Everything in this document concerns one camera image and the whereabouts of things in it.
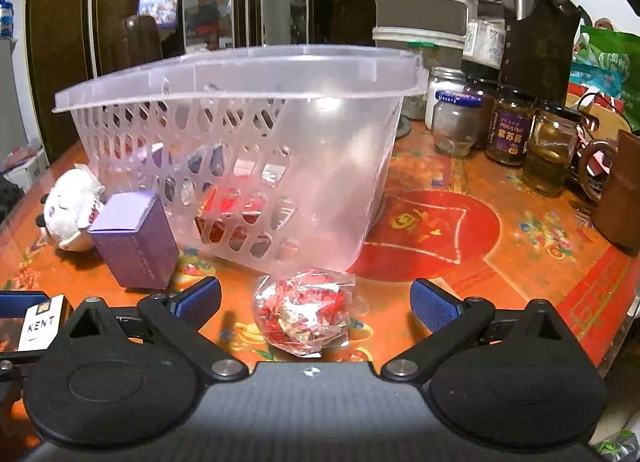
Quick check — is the white Kent cigarette pack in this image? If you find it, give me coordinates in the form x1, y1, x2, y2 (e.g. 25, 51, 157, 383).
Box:
17, 294, 70, 352

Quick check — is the purple cube box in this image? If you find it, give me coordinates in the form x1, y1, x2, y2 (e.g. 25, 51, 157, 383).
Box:
89, 191, 179, 291

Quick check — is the white plush doll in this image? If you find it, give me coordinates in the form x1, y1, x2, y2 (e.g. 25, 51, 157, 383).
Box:
36, 164, 105, 253

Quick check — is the red gift box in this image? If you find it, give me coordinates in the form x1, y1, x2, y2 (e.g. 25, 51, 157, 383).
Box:
194, 184, 299, 265

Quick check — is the red candy bag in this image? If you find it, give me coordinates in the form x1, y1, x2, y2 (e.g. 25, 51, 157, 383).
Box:
252, 268, 356, 358

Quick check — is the translucent plastic basket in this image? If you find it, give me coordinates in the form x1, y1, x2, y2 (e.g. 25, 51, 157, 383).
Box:
54, 45, 427, 272

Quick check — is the brown ceramic mug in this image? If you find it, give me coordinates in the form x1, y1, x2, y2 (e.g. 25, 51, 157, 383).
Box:
578, 130, 640, 254

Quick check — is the blue lid glass jar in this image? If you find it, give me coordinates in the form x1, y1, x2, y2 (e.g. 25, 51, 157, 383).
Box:
432, 90, 483, 158

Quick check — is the amber liquid glass jar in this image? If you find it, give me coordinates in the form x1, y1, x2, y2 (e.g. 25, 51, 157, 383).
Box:
522, 102, 580, 198

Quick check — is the purple label jar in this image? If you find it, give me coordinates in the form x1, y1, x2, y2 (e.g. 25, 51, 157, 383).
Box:
485, 85, 535, 167

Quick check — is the brown thermos jug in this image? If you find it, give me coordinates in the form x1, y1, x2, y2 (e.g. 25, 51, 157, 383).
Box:
124, 14, 163, 66

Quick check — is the white label dark bottle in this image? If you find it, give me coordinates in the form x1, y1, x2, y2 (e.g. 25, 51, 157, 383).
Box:
462, 20, 506, 70

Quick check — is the blue water bottle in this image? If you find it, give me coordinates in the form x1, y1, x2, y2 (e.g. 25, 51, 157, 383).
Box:
0, 0, 14, 38

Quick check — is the green shopping bag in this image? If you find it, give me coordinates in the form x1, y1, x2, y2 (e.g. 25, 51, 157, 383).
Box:
574, 26, 639, 133

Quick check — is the black bag on table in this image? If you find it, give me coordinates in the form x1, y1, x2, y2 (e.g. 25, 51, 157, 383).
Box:
500, 0, 582, 104

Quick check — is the dark wooden wardrobe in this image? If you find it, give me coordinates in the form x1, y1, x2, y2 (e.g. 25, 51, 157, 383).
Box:
25, 0, 374, 160

